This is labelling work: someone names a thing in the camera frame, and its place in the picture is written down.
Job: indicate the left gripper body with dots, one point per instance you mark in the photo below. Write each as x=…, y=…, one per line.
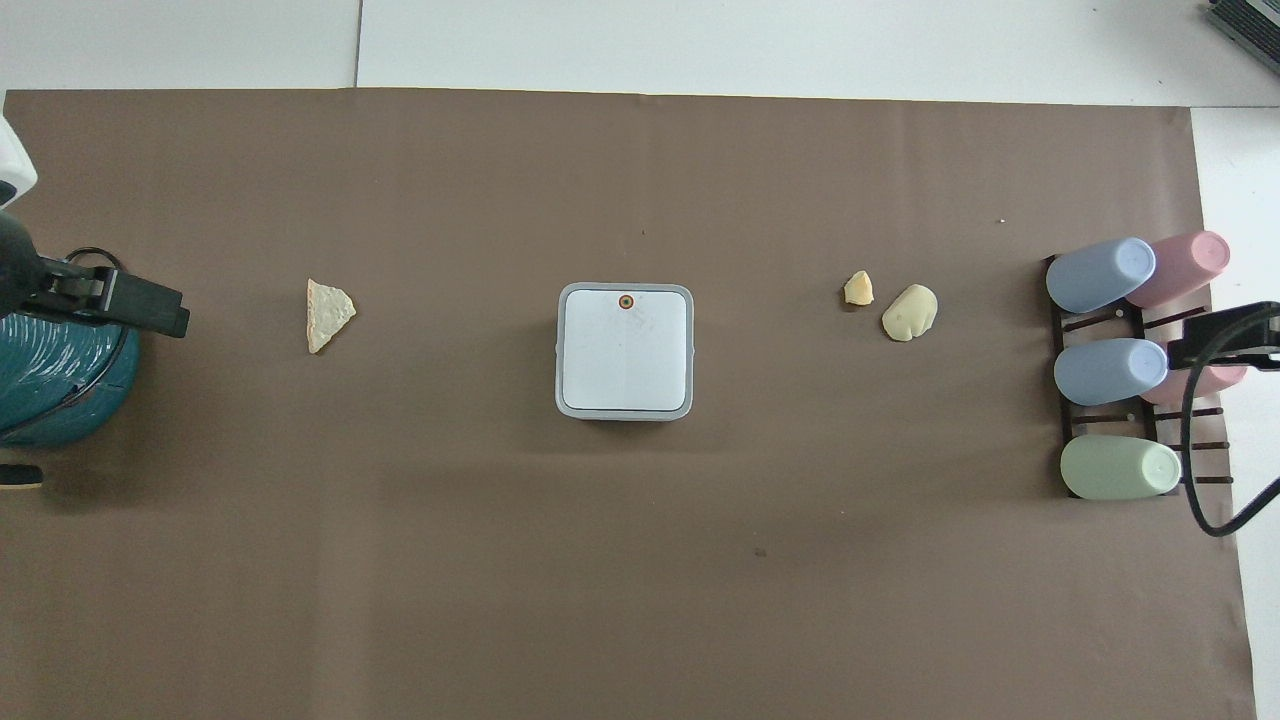
x=20, y=270

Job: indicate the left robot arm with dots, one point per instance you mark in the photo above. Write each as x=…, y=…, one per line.
x=12, y=155

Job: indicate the beige triangular trash piece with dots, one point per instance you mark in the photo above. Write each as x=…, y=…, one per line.
x=325, y=312

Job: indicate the white bin with grey rim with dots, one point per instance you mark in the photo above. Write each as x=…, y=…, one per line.
x=625, y=355

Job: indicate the small yellow trash piece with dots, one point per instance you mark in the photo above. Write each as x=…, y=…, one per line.
x=858, y=290

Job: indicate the pale yellow trash lump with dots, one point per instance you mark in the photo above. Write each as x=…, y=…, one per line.
x=910, y=313

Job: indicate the teal ribbed pot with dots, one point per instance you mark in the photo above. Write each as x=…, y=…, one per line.
x=60, y=375

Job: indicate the black stand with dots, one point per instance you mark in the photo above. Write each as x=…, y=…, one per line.
x=18, y=472

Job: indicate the black cup rack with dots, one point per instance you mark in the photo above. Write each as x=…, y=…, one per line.
x=1056, y=330

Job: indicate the blue plastic cup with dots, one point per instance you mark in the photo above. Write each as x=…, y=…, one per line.
x=1095, y=275
x=1105, y=371

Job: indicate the green plastic cup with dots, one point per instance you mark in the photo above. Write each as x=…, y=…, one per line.
x=1115, y=468

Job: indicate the pink plastic cup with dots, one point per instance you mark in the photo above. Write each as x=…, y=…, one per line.
x=1215, y=381
x=1187, y=262

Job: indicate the grey ribbed device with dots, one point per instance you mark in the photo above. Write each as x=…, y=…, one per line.
x=1248, y=18

